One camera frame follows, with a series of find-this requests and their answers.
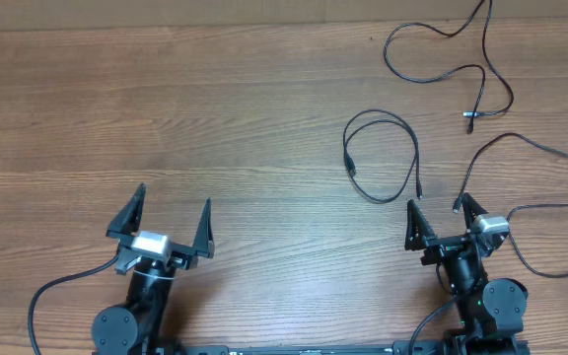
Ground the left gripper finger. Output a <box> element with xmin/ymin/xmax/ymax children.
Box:
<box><xmin>106</xmin><ymin>183</ymin><xmax>146</xmax><ymax>239</ymax></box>
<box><xmin>192</xmin><ymin>198</ymin><xmax>214</xmax><ymax>258</ymax></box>

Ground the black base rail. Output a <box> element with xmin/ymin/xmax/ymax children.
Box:
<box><xmin>91</xmin><ymin>340</ymin><xmax>532</xmax><ymax>355</ymax></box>

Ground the black USB-A cable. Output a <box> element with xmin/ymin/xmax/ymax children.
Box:
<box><xmin>342</xmin><ymin>108</ymin><xmax>423</xmax><ymax>205</ymax></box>

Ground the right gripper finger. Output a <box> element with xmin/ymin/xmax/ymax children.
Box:
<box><xmin>461</xmin><ymin>192</ymin><xmax>487</xmax><ymax>229</ymax></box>
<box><xmin>404</xmin><ymin>199</ymin><xmax>436</xmax><ymax>250</ymax></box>

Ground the black short cable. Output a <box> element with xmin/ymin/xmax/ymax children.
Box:
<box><xmin>452</xmin><ymin>0</ymin><xmax>568</xmax><ymax>280</ymax></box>

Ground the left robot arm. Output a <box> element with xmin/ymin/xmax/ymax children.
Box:
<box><xmin>92</xmin><ymin>183</ymin><xmax>215</xmax><ymax>355</ymax></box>

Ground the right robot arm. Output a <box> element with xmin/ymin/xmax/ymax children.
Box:
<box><xmin>404</xmin><ymin>194</ymin><xmax>530</xmax><ymax>354</ymax></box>

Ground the black thin cable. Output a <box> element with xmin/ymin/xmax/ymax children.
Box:
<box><xmin>383</xmin><ymin>0</ymin><xmax>487</xmax><ymax>135</ymax></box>

